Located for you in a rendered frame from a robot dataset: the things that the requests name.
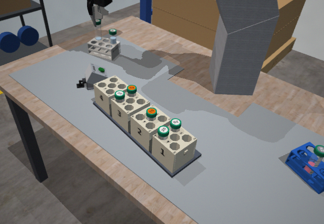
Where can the beige bucket adapter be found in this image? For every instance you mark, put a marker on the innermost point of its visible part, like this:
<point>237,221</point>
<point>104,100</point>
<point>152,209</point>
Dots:
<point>176,150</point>
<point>105,90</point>
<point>122,112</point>
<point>143,130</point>

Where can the blue tube rack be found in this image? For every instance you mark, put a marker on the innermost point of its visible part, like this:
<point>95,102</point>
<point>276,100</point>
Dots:
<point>297,161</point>

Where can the grey bench mat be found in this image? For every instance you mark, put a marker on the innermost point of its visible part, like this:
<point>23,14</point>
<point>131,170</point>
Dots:
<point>241,176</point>

